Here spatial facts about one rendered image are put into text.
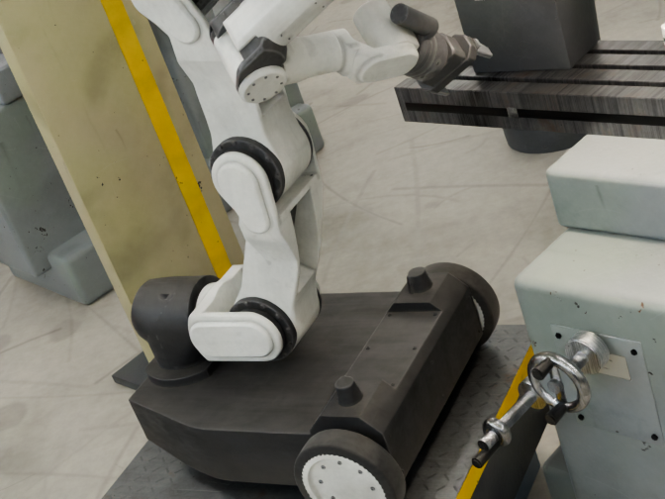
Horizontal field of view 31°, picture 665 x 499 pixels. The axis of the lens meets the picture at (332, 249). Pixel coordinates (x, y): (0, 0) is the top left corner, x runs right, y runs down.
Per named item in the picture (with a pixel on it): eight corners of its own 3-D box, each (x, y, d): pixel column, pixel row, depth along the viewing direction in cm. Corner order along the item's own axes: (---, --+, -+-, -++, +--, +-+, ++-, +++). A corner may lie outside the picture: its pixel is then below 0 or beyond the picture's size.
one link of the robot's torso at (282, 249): (222, 360, 235) (196, 149, 207) (268, 302, 249) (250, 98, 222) (293, 380, 229) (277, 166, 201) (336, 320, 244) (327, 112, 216)
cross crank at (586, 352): (581, 435, 192) (565, 376, 187) (522, 418, 200) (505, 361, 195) (633, 376, 200) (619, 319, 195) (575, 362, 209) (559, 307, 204)
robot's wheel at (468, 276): (417, 352, 259) (391, 275, 250) (426, 339, 262) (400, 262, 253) (504, 352, 248) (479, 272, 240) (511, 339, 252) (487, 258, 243)
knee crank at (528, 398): (491, 474, 205) (482, 447, 202) (464, 464, 209) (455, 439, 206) (562, 398, 217) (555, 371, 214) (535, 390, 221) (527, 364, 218)
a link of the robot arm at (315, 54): (338, 87, 193) (230, 113, 185) (312, 40, 197) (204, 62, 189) (355, 44, 184) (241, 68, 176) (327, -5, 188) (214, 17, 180)
